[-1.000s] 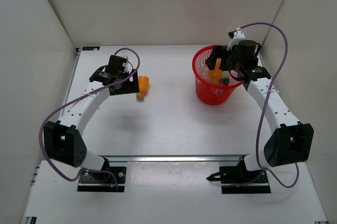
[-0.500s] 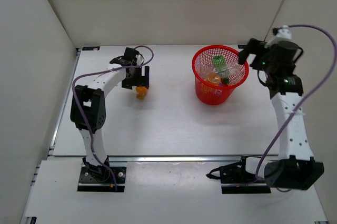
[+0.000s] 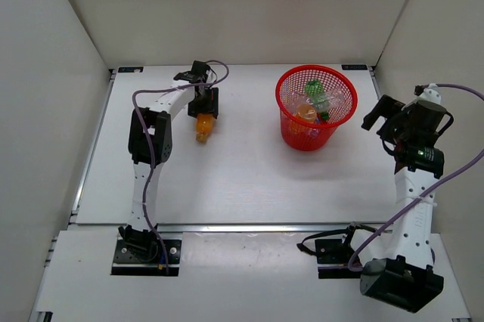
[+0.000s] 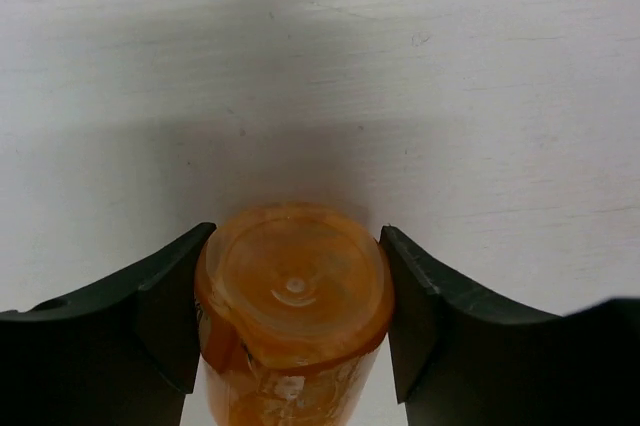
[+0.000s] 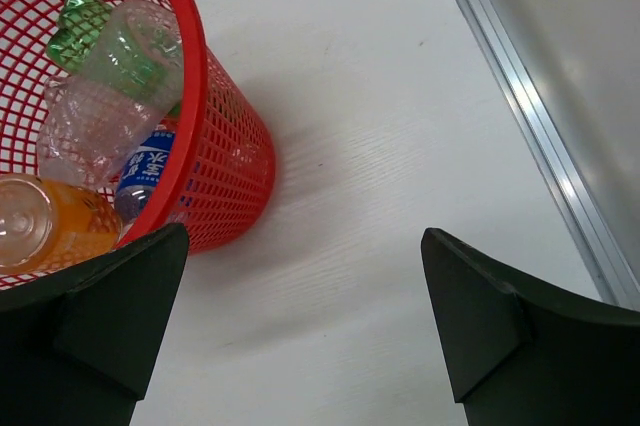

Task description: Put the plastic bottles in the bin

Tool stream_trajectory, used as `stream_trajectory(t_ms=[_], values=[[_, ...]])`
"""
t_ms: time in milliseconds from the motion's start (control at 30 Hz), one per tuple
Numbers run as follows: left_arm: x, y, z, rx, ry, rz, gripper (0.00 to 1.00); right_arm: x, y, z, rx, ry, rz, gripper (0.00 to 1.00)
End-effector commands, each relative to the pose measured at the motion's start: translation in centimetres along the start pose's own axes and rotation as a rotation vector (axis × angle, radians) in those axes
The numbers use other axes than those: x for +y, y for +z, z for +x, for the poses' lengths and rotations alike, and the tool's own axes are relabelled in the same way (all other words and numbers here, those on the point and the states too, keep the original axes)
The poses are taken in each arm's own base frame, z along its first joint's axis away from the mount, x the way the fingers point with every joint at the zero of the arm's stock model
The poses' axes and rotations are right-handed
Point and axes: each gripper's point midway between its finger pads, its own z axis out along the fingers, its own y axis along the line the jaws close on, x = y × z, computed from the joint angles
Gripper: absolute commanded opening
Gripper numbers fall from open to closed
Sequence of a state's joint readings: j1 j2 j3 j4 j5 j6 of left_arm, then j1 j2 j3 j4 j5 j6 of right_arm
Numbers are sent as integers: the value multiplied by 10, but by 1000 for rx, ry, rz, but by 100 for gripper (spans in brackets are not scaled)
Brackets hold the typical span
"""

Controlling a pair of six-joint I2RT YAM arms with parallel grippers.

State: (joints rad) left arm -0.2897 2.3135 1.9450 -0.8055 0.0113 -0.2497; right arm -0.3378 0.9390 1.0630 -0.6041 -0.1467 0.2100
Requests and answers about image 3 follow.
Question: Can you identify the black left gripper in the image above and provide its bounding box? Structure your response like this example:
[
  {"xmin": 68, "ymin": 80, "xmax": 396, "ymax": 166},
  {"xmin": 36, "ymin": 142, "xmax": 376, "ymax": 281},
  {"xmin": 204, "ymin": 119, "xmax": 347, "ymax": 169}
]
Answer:
[{"xmin": 188, "ymin": 85, "xmax": 219, "ymax": 119}]

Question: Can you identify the orange juice bottle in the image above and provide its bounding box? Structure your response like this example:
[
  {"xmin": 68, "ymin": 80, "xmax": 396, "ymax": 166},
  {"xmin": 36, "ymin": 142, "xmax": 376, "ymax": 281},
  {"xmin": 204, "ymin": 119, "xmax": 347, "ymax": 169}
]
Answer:
[
  {"xmin": 289, "ymin": 103, "xmax": 318, "ymax": 135},
  {"xmin": 195, "ymin": 113, "xmax": 216, "ymax": 144}
]

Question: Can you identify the large clear plastic bottle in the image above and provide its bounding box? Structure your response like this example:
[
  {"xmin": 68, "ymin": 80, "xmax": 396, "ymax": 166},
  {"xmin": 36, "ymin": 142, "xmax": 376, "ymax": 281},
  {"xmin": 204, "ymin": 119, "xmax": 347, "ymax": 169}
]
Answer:
[{"xmin": 287, "ymin": 88, "xmax": 346, "ymax": 113}]

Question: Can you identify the green plastic soda bottle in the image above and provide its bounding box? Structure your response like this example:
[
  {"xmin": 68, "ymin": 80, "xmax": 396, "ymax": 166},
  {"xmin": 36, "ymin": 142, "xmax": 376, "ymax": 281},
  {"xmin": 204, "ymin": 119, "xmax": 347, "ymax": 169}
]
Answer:
[{"xmin": 305, "ymin": 79, "xmax": 329, "ymax": 121}]

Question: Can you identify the blue label water bottle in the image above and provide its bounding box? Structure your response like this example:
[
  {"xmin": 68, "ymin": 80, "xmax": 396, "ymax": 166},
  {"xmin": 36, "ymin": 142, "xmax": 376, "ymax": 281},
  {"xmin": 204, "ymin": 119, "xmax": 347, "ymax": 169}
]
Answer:
[{"xmin": 306, "ymin": 117, "xmax": 321, "ymax": 138}]

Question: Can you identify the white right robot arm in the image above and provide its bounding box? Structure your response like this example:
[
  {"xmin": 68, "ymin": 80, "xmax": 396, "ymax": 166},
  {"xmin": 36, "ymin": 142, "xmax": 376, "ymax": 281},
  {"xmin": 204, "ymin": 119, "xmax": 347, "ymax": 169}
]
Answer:
[{"xmin": 340, "ymin": 89, "xmax": 454, "ymax": 313}]

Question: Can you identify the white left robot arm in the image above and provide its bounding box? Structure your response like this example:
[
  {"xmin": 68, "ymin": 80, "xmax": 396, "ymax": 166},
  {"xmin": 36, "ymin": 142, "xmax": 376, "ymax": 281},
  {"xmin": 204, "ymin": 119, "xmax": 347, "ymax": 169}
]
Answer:
[{"xmin": 119, "ymin": 60, "xmax": 230, "ymax": 271}]

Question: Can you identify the red mesh plastic bin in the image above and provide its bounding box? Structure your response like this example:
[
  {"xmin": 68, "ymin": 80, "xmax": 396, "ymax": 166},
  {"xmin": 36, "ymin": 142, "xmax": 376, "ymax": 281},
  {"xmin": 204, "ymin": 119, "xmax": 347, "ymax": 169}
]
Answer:
[{"xmin": 275, "ymin": 64, "xmax": 358, "ymax": 151}]

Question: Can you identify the dark label sticker right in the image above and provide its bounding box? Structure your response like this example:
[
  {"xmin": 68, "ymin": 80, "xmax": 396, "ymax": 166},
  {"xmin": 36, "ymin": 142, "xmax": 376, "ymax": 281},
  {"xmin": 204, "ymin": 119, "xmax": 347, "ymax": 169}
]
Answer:
[{"xmin": 341, "ymin": 64, "xmax": 368, "ymax": 71}]

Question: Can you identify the dark label sticker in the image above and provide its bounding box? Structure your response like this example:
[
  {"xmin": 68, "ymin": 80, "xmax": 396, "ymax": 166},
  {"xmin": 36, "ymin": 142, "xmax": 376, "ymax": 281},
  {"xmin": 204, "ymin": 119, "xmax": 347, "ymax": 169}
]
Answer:
[
  {"xmin": 341, "ymin": 64, "xmax": 368, "ymax": 71},
  {"xmin": 117, "ymin": 67, "xmax": 144, "ymax": 73}
]

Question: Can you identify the dark label sticker left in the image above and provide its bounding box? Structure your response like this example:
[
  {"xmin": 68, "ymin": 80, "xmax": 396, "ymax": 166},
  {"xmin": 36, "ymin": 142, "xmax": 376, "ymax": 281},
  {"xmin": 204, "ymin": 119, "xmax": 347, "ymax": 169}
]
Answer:
[{"xmin": 117, "ymin": 67, "xmax": 144, "ymax": 73}]

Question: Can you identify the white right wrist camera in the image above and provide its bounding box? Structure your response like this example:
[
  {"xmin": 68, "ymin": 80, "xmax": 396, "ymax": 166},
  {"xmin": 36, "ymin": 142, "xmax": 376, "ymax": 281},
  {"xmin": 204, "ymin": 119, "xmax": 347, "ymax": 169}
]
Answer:
[{"xmin": 414, "ymin": 83, "xmax": 442, "ymax": 105}]

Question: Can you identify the aluminium table left rail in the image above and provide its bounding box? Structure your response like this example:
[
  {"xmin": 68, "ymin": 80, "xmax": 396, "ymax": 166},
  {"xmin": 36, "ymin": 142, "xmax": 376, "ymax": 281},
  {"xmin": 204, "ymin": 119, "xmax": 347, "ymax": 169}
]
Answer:
[{"xmin": 69, "ymin": 68, "xmax": 117, "ymax": 219}]

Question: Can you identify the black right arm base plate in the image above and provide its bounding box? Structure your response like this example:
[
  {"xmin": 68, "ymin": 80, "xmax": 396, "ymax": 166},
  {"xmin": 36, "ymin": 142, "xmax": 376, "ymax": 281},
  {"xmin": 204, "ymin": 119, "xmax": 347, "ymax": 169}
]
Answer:
[{"xmin": 296, "ymin": 223, "xmax": 376, "ymax": 280}]

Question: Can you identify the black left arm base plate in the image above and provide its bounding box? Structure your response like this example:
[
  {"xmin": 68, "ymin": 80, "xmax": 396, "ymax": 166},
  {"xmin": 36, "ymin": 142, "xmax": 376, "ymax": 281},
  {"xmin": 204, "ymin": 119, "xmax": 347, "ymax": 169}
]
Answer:
[{"xmin": 110, "ymin": 237, "xmax": 182, "ymax": 277}]

